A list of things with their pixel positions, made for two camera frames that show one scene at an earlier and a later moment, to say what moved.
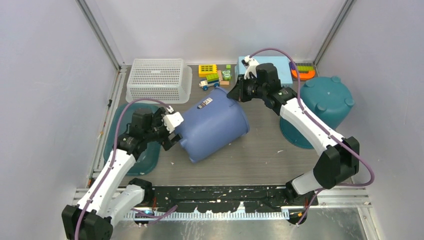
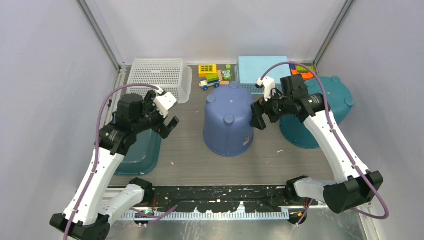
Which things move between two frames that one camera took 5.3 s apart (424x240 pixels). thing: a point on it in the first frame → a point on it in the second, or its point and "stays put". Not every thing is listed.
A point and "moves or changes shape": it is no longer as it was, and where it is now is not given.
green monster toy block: (226, 74) stays put
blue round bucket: (211, 123) moves or changes shape
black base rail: (226, 198) stays put
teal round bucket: (327, 98) stays put
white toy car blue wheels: (212, 80) stays put
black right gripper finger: (237, 93) → (257, 122)
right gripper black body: (252, 89) → (276, 107)
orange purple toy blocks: (306, 70) stays put
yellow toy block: (206, 69) stays put
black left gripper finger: (171, 140) → (164, 131)
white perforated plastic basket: (170, 80) stays put
